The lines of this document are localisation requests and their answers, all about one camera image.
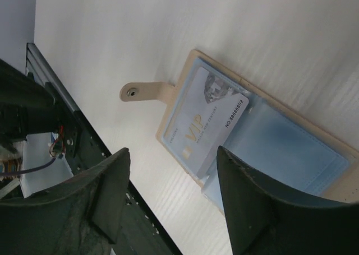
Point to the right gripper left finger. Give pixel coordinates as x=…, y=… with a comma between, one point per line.
x=58, y=220

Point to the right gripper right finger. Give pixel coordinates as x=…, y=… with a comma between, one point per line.
x=265, y=216

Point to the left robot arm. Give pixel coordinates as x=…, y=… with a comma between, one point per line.
x=27, y=108

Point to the aluminium front rail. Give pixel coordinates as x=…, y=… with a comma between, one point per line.
x=43, y=73

